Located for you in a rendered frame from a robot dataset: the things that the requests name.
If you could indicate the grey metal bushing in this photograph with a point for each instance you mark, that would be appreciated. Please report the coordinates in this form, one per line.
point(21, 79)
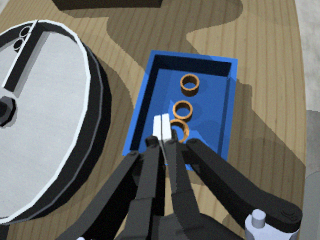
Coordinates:
point(17, 44)
point(3, 108)
point(24, 32)

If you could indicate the bronze bushing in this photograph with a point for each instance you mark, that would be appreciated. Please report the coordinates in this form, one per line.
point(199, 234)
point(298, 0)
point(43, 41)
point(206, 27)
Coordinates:
point(183, 126)
point(183, 104)
point(189, 78)

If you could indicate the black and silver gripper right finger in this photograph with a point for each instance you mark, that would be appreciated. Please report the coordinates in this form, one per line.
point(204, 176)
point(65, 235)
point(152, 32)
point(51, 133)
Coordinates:
point(262, 215)

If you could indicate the blue square tray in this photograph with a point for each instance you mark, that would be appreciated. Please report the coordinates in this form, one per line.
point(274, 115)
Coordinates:
point(212, 106)

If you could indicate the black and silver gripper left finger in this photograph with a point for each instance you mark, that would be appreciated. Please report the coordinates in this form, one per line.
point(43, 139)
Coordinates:
point(103, 217)

